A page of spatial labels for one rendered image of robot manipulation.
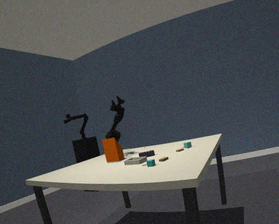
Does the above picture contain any teal cube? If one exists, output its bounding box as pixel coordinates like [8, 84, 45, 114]
[147, 159, 155, 167]

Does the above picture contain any turquoise square block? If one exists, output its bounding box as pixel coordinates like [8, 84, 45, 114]
[184, 142, 192, 148]

